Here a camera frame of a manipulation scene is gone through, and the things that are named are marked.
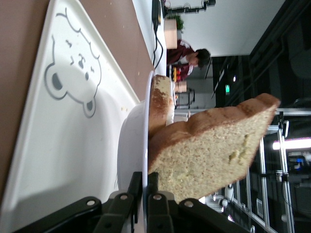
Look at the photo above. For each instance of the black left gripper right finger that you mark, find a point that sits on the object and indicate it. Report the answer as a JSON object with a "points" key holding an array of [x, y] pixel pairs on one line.
{"points": [[158, 211]]}

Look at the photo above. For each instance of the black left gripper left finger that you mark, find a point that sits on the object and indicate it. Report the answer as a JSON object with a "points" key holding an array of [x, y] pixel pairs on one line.
{"points": [[121, 208]]}

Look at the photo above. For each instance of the pale blue round plate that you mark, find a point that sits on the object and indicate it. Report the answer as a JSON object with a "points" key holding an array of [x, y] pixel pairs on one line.
{"points": [[132, 145]]}

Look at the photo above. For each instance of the plain brown bread slice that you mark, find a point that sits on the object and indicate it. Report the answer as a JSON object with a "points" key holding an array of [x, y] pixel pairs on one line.
{"points": [[206, 150]]}

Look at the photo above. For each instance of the fried egg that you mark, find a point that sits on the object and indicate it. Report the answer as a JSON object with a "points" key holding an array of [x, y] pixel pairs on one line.
{"points": [[170, 116]]}

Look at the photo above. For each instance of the cream bear print tray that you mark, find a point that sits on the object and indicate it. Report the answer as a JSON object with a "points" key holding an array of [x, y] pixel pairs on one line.
{"points": [[60, 145]]}

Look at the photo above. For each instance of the person in maroon jacket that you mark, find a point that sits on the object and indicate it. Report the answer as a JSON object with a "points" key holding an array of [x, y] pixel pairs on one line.
{"points": [[179, 55]]}

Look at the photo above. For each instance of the wooden planter with plant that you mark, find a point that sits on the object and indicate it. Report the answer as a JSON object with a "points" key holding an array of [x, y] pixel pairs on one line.
{"points": [[170, 34]]}

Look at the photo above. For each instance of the aluminium scaffold frame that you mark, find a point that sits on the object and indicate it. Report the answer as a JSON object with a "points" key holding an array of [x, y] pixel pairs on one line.
{"points": [[263, 160]]}

